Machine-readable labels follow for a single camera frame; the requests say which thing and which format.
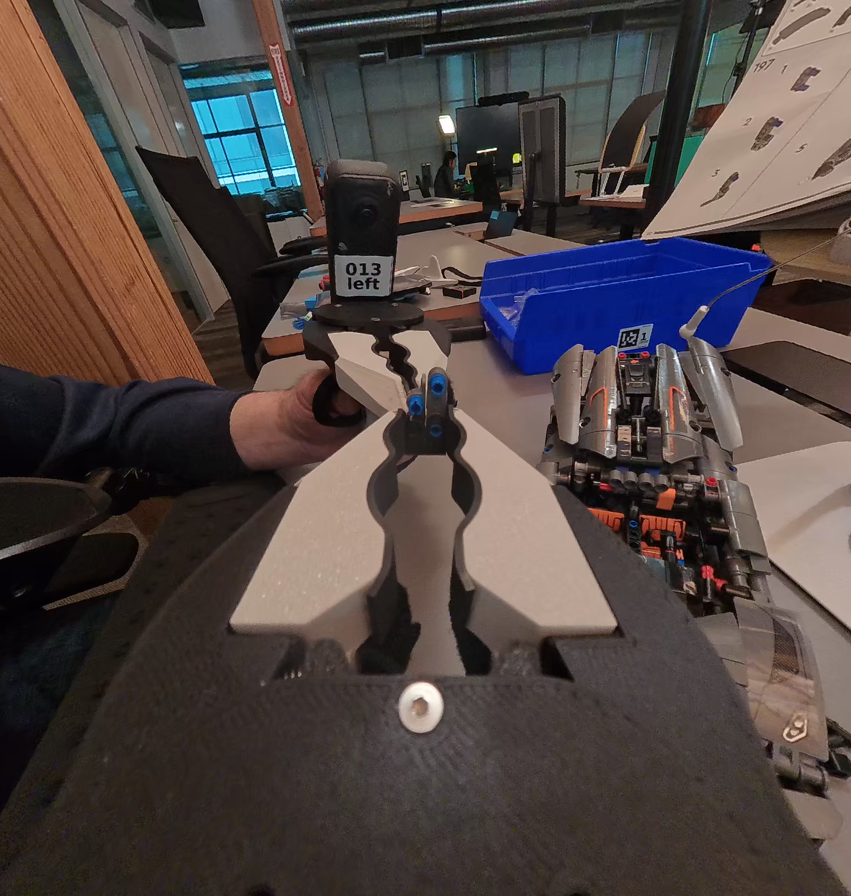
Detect black office chair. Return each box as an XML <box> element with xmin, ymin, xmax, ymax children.
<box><xmin>135</xmin><ymin>146</ymin><xmax>328</xmax><ymax>379</ymax></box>

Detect black power bank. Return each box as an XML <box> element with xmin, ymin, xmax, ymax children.
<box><xmin>425</xmin><ymin>316</ymin><xmax>486</xmax><ymax>343</ymax></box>

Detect blue storage bin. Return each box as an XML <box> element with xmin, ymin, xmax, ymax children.
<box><xmin>479</xmin><ymin>237</ymin><xmax>776</xmax><ymax>375</ymax></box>

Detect long grey case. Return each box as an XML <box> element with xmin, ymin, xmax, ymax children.
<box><xmin>282</xmin><ymin>269</ymin><xmax>433</xmax><ymax>316</ymax></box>

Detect person's left hand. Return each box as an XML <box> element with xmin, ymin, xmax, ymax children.
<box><xmin>230</xmin><ymin>367</ymin><xmax>370</xmax><ymax>471</ymax></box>

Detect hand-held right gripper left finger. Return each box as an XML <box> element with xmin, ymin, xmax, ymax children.
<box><xmin>228</xmin><ymin>409</ymin><xmax>421</xmax><ymax>676</ymax></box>

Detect grey metal cabinet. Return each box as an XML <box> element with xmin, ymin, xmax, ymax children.
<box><xmin>518</xmin><ymin>94</ymin><xmax>568</xmax><ymax>207</ymax></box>

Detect curved back chair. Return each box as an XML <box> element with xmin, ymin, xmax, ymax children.
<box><xmin>597</xmin><ymin>91</ymin><xmax>668</xmax><ymax>197</ymax></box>

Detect black monitor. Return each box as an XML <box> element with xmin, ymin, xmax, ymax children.
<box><xmin>455</xmin><ymin>104</ymin><xmax>523</xmax><ymax>158</ymax></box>

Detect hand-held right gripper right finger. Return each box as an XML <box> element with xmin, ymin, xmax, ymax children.
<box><xmin>448</xmin><ymin>406</ymin><xmax>620</xmax><ymax>676</ymax></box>

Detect person's left forearm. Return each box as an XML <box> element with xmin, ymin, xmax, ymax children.
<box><xmin>0</xmin><ymin>360</ymin><xmax>258</xmax><ymax>484</ymax></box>

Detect lego car model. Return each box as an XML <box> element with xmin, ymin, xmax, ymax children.
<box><xmin>537</xmin><ymin>342</ymin><xmax>773</xmax><ymax>617</ymax></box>

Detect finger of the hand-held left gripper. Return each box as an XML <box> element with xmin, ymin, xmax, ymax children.
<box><xmin>325</xmin><ymin>330</ymin><xmax>411</xmax><ymax>415</ymax></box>
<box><xmin>392</xmin><ymin>328</ymin><xmax>451</xmax><ymax>394</ymax></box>

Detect white book stand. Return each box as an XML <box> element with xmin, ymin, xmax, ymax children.
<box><xmin>677</xmin><ymin>210</ymin><xmax>851</xmax><ymax>652</ymax></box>

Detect black perforated board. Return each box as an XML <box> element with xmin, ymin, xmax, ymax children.
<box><xmin>48</xmin><ymin>483</ymin><xmax>293</xmax><ymax>701</ymax></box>

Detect small black lego assembly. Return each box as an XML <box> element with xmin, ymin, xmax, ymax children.
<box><xmin>401</xmin><ymin>367</ymin><xmax>461</xmax><ymax>456</ymax></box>

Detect black stand pole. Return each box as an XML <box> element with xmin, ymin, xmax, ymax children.
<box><xmin>646</xmin><ymin>0</ymin><xmax>713</xmax><ymax>235</ymax></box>

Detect white plastic bracket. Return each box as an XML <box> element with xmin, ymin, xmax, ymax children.
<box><xmin>398</xmin><ymin>255</ymin><xmax>461</xmax><ymax>288</ymax></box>

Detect black chair armrest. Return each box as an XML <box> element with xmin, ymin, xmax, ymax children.
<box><xmin>0</xmin><ymin>477</ymin><xmax>143</xmax><ymax>603</ymax></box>

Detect clear plastic bags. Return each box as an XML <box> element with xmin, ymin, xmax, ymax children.
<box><xmin>499</xmin><ymin>287</ymin><xmax>538</xmax><ymax>330</ymax></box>

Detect wooden pillar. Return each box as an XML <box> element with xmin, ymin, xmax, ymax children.
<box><xmin>0</xmin><ymin>0</ymin><xmax>213</xmax><ymax>386</ymax></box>

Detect lego instruction booklet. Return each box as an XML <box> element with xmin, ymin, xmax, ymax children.
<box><xmin>641</xmin><ymin>0</ymin><xmax>851</xmax><ymax>240</ymax></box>

